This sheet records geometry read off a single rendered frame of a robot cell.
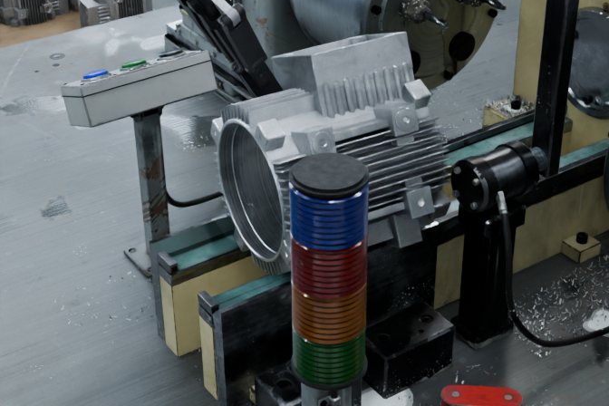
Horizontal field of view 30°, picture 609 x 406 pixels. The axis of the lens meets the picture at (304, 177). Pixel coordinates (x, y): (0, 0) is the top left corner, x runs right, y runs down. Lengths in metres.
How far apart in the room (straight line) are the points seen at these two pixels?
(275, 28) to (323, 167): 0.87
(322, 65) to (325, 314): 0.38
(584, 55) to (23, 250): 0.78
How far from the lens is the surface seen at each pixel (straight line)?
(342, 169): 0.85
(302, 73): 1.22
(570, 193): 1.48
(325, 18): 1.58
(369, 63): 1.22
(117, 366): 1.33
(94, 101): 1.33
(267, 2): 1.70
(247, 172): 1.30
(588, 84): 1.54
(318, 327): 0.90
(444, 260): 1.36
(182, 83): 1.37
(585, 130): 1.58
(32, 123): 1.85
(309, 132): 1.14
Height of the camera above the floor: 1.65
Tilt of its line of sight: 31 degrees down
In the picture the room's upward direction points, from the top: 1 degrees counter-clockwise
